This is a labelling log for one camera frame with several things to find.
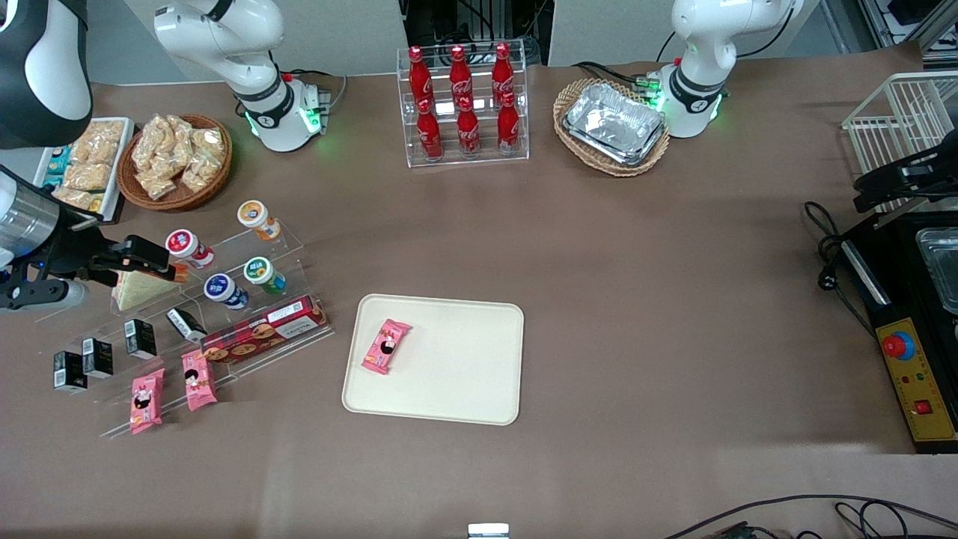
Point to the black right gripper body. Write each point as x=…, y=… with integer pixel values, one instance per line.
x=73, y=251

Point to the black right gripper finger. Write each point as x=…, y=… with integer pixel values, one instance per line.
x=146, y=254
x=171, y=274

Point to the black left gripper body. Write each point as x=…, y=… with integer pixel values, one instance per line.
x=922, y=171

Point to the triangular sandwich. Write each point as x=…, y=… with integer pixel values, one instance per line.
x=142, y=293

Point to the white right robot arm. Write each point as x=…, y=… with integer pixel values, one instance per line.
x=224, y=37

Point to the white rectangular snack tray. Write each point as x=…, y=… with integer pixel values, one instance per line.
x=116, y=187

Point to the white tray edge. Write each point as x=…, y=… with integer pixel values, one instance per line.
x=456, y=367

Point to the red lid yogurt cup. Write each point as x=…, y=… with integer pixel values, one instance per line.
x=185, y=245

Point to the small black box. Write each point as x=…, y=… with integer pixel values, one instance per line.
x=185, y=325
x=98, y=358
x=141, y=338
x=69, y=372

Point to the clear bag of pastries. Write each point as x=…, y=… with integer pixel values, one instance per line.
x=72, y=198
x=99, y=142
x=87, y=177

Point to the blue lid yogurt cup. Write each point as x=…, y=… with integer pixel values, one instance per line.
x=223, y=289

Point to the clear bag of crackers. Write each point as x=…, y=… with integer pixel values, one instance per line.
x=156, y=184
x=150, y=142
x=179, y=131
x=200, y=174
x=208, y=144

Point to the green lid yogurt cup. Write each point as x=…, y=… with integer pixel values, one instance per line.
x=262, y=272

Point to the small teal snack pack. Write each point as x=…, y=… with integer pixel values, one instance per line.
x=58, y=159

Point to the clear plastic food container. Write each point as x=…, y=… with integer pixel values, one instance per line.
x=939, y=269

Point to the orange lid yogurt cup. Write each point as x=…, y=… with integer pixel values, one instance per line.
x=256, y=216

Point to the round brown wicker basket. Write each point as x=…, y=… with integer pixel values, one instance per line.
x=217, y=176

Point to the red brown cookie box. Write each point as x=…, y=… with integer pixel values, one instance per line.
x=262, y=331

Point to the pink snack packet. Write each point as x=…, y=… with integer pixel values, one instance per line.
x=385, y=346
x=199, y=380
x=146, y=402

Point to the black sealing machine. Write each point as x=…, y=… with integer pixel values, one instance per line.
x=898, y=299

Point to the clear acrylic tiered stand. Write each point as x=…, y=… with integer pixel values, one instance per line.
x=296, y=243

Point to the background metal shelving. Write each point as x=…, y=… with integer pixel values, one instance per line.
x=898, y=22

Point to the red emergency stop button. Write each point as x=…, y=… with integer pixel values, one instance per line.
x=897, y=345

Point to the light woven wicker basket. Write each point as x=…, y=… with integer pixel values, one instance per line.
x=636, y=166

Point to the red cola bottle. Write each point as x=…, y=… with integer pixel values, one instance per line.
x=429, y=135
x=459, y=75
x=420, y=78
x=468, y=131
x=502, y=73
x=508, y=127

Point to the stacked aluminium foil trays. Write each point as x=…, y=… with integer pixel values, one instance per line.
x=614, y=123

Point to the clear acrylic bottle rack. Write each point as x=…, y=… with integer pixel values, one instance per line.
x=485, y=161

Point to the small white block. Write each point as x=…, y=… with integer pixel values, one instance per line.
x=488, y=531

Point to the red rocker switch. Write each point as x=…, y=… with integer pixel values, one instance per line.
x=923, y=407

